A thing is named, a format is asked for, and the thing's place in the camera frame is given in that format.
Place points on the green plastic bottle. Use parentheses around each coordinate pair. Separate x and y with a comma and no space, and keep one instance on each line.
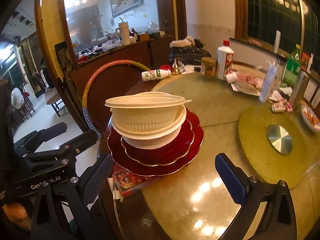
(292,66)

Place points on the window with dark grille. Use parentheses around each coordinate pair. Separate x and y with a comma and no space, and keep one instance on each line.
(275,10)

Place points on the book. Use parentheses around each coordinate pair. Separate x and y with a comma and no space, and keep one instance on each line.
(246,87)

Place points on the red patterned box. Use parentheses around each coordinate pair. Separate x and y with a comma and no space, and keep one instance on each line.
(130,180)

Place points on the black quilted bag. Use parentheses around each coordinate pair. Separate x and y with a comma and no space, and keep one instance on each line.
(188,52)

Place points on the white disposable bowl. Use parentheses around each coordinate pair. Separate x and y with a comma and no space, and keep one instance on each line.
(150,143)
(150,133)

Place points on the small white plastic bottle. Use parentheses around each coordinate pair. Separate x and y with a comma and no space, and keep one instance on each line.
(156,75)

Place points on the white paper roll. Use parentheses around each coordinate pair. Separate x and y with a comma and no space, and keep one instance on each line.
(276,41)

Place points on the round metal disc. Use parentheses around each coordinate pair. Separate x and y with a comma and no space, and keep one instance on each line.
(279,138)

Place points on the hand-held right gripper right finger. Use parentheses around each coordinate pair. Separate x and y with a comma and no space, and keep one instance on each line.
(231,180)

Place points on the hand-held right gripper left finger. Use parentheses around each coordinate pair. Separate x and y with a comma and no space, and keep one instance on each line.
(96,177)

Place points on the red glass plate gold lettering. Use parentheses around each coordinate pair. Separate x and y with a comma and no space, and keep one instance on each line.
(175,165)

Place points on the small red container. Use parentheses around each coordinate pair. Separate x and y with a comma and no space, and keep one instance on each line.
(165,67)

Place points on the white liquor bottle red cap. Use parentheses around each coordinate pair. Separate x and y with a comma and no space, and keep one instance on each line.
(224,61)

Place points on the wooden stool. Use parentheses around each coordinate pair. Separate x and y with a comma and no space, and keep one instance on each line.
(56,97)

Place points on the colourful hula hoop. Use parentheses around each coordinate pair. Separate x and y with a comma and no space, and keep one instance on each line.
(100,73)

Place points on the red glass plate white sticker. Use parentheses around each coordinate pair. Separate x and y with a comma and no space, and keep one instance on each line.
(182,140)

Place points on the small white cup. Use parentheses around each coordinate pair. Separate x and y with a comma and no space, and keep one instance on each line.
(231,77)

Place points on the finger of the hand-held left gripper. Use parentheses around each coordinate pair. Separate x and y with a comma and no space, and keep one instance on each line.
(62,155)
(53,130)

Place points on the round yellow-green table mat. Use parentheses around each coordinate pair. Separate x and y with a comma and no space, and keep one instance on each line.
(262,160)

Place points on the blue patterned plate with food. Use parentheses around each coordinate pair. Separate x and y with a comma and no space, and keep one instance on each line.
(311,117)

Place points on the pink wrapped candies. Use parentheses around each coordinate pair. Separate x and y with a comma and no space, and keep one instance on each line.
(283,106)

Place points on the blue and white carton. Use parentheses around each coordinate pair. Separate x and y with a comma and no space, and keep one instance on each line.
(267,85)

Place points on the stainless steel thermos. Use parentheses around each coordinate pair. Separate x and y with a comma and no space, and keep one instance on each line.
(299,90)

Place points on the glass jar gold lid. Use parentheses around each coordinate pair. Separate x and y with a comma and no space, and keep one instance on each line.
(208,67)

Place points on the clear bottle black cap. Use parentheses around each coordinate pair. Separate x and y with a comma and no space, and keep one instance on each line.
(278,72)

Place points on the large wall mirror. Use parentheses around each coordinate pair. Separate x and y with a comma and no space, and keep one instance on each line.
(100,12)

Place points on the person's left hand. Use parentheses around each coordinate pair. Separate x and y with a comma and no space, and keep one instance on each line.
(16,212)

